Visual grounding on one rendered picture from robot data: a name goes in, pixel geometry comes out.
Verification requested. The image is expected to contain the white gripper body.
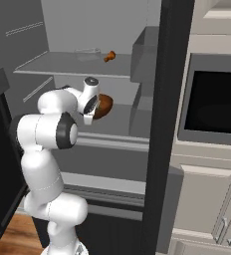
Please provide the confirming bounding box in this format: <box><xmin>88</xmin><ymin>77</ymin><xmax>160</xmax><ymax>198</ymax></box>
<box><xmin>83</xmin><ymin>111</ymin><xmax>96</xmax><ymax>127</ymax></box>

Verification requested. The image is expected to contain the brown bowl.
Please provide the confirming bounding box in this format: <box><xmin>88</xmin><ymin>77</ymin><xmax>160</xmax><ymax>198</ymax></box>
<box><xmin>92</xmin><ymin>94</ymin><xmax>115</xmax><ymax>121</ymax></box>

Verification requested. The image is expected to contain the glass fridge shelf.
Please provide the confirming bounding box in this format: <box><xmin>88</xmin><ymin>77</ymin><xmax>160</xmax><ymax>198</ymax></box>
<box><xmin>13</xmin><ymin>51</ymin><xmax>133</xmax><ymax>80</ymax></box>
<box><xmin>75</xmin><ymin>103</ymin><xmax>153</xmax><ymax>153</ymax></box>

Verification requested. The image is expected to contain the grey fridge crisper drawer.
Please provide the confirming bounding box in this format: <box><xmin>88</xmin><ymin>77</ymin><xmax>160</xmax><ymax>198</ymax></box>
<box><xmin>51</xmin><ymin>144</ymin><xmax>149</xmax><ymax>183</ymax></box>

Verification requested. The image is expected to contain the chicken drumstick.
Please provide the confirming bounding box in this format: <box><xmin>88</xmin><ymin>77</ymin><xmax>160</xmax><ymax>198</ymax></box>
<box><xmin>103</xmin><ymin>50</ymin><xmax>117</xmax><ymax>64</ymax></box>

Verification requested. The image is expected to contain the black fridge door with bins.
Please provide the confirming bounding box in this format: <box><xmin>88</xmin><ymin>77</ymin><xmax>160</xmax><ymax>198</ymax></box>
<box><xmin>128</xmin><ymin>0</ymin><xmax>197</xmax><ymax>255</ymax></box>

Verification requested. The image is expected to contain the clear glass container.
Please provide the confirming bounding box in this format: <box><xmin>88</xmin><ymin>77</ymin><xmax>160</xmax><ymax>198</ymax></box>
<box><xmin>74</xmin><ymin>47</ymin><xmax>103</xmax><ymax>63</ymax></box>

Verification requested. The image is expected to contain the black freezer drawer front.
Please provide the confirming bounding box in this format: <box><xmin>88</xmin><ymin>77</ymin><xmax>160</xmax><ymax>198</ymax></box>
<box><xmin>32</xmin><ymin>198</ymin><xmax>145</xmax><ymax>255</ymax></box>

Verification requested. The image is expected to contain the grey built-in oven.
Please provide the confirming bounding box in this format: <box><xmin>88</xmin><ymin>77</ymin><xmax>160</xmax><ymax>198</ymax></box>
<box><xmin>176</xmin><ymin>52</ymin><xmax>231</xmax><ymax>147</ymax></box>

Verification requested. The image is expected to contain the beige drawer front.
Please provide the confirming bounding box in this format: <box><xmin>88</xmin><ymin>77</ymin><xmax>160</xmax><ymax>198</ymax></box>
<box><xmin>168</xmin><ymin>237</ymin><xmax>231</xmax><ymax>255</ymax></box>

